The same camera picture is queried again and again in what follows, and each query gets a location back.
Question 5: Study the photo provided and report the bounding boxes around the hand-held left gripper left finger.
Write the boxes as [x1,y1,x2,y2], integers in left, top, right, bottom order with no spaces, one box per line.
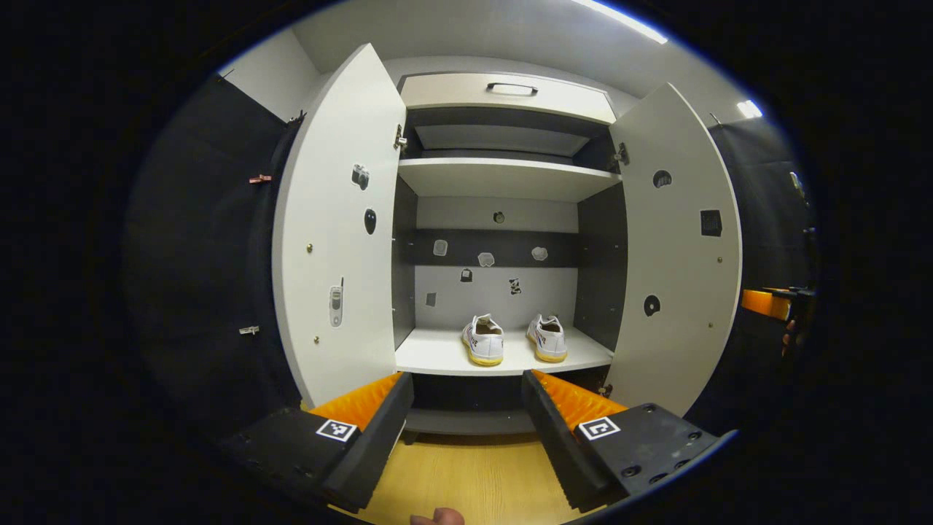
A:
[222,372,415,513]

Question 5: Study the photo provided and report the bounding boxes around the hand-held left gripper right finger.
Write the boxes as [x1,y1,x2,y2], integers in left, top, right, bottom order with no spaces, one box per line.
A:
[521,369,722,513]

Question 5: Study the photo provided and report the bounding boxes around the white shoe cabinet door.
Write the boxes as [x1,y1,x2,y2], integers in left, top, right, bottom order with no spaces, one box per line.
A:
[271,42,407,409]
[606,82,744,418]

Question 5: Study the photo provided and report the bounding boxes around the white canvas shoe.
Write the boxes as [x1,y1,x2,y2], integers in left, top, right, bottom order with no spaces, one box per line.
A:
[526,314,569,363]
[461,314,506,367]

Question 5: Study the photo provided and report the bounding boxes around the white shoe cabinet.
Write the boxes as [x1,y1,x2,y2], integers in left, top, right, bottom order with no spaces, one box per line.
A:
[390,71,629,446]

